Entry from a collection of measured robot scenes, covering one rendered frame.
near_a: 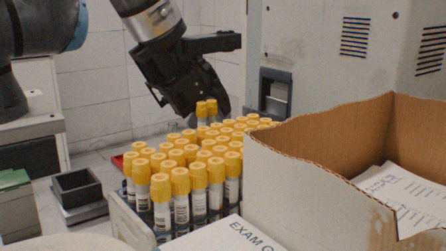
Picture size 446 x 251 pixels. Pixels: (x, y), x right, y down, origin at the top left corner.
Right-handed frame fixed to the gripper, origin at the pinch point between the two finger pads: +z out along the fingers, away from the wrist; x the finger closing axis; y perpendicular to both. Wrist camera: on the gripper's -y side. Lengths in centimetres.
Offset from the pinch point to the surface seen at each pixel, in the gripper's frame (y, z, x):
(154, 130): -38, 123, -220
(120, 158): 16.7, -4.5, -7.0
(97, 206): 23.8, -9.8, 7.0
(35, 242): 26.8, -23.1, 25.3
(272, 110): -10.1, 5.9, -0.7
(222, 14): -127, 67, -189
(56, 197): 26.7, -11.6, 1.9
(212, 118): 4.3, -7.1, 5.9
